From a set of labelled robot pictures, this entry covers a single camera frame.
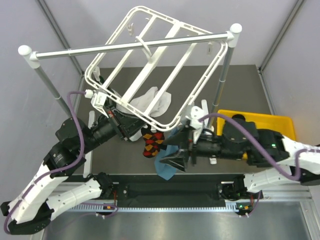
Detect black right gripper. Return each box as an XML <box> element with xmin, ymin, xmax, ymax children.
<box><xmin>158</xmin><ymin>125</ymin><xmax>243</xmax><ymax>173</ymax></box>

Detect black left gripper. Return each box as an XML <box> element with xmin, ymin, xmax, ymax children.
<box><xmin>80</xmin><ymin>103</ymin><xmax>151</xmax><ymax>154</ymax></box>

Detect argyle sock red yellow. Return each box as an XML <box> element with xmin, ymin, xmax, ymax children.
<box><xmin>141</xmin><ymin>127</ymin><xmax>167</xmax><ymax>158</ymax></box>

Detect white square clip hanger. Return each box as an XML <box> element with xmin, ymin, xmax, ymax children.
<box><xmin>84</xmin><ymin>6</ymin><xmax>243</xmax><ymax>132</ymax></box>

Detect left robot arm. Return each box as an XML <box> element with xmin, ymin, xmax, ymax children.
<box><xmin>0</xmin><ymin>109</ymin><xmax>145</xmax><ymax>235</ymax></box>

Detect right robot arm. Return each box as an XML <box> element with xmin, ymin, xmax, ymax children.
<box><xmin>160</xmin><ymin>118</ymin><xmax>320</xmax><ymax>201</ymax></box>

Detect teal blue sock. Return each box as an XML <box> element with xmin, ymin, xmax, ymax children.
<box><xmin>153</xmin><ymin>127</ymin><xmax>183</xmax><ymax>181</ymax></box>

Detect white sock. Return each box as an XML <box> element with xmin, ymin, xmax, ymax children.
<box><xmin>112</xmin><ymin>86</ymin><xmax>173</xmax><ymax>142</ymax></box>

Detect yellow plastic bin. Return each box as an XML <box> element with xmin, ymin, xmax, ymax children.
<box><xmin>216</xmin><ymin>109</ymin><xmax>297</xmax><ymax>168</ymax></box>

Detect white metal drying rack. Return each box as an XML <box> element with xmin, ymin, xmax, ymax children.
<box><xmin>17</xmin><ymin>22</ymin><xmax>243</xmax><ymax>166</ymax></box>

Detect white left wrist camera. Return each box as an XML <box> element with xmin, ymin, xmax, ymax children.
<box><xmin>84</xmin><ymin>89</ymin><xmax>107</xmax><ymax>113</ymax></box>

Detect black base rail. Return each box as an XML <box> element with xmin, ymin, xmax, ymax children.
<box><xmin>59</xmin><ymin>173</ymin><xmax>263</xmax><ymax>208</ymax></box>

